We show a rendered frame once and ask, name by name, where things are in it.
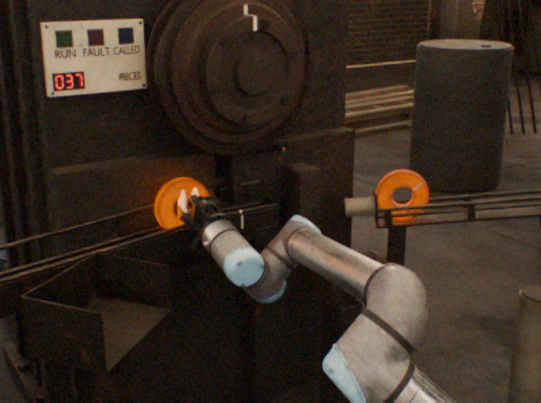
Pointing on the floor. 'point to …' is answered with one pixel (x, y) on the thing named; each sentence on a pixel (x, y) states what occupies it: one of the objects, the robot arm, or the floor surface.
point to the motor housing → (335, 326)
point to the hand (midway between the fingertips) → (183, 199)
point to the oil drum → (460, 113)
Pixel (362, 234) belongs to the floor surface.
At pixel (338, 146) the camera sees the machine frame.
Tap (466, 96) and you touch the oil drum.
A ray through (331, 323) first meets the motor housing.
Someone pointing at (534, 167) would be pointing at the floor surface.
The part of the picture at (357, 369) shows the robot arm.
